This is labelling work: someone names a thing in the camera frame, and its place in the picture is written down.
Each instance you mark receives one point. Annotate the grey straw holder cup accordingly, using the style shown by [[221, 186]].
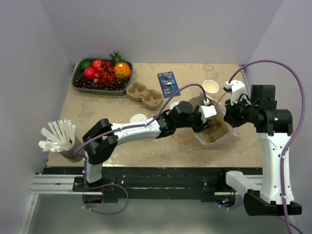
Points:
[[70, 154]]

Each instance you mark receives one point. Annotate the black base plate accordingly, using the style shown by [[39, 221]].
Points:
[[182, 183]]

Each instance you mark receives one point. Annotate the spare white cup lid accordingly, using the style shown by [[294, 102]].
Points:
[[172, 105]]

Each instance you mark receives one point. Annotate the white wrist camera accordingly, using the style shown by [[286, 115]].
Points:
[[235, 88], [207, 110]]

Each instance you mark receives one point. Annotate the green apple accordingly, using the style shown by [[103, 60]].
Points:
[[85, 64]]

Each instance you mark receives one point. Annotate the stack of paper cups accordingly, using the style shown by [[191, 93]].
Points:
[[210, 87]]

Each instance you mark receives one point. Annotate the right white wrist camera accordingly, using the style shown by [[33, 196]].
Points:
[[235, 88]]

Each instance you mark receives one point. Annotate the dark red grape bunch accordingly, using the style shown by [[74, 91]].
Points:
[[99, 84]]

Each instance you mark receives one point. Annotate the red cherries bunch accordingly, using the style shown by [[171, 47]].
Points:
[[107, 74]]

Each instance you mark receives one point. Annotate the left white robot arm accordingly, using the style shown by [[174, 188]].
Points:
[[101, 140]]

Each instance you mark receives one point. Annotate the blue blister pack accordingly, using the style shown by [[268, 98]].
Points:
[[167, 83]]

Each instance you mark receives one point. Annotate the red apple front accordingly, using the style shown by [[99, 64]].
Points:
[[90, 73]]

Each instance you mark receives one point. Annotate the red apple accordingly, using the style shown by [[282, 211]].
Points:
[[90, 73], [98, 64]]

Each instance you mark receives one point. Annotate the orange pineapple toy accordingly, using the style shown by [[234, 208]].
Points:
[[121, 68]]

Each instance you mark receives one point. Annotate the aluminium frame rail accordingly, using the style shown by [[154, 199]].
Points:
[[49, 185]]

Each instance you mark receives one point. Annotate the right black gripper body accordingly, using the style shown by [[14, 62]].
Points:
[[240, 112]]

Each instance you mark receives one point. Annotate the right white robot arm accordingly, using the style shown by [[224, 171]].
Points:
[[274, 128]]

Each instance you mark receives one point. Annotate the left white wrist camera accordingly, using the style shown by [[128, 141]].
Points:
[[207, 110]]

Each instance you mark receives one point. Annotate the pulp cup carrier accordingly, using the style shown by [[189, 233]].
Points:
[[216, 131], [150, 98]]

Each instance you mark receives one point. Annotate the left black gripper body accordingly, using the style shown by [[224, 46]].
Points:
[[195, 122]]

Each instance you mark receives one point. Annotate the red apple back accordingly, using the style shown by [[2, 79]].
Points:
[[98, 64]]

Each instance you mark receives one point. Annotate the grey fruit tray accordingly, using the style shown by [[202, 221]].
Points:
[[77, 73]]

